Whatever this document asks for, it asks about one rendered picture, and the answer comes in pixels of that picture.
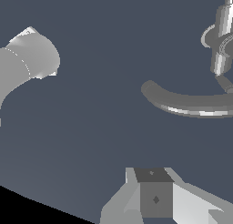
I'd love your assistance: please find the grey metal faucet spout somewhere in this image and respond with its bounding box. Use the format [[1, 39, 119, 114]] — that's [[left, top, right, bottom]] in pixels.
[[140, 74, 233, 119]]

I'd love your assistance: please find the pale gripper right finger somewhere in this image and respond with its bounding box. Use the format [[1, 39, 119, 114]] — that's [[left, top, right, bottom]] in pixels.
[[150, 167, 233, 224]]

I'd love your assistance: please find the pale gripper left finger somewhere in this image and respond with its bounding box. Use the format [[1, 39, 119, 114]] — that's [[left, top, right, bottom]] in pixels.
[[99, 167, 158, 224]]

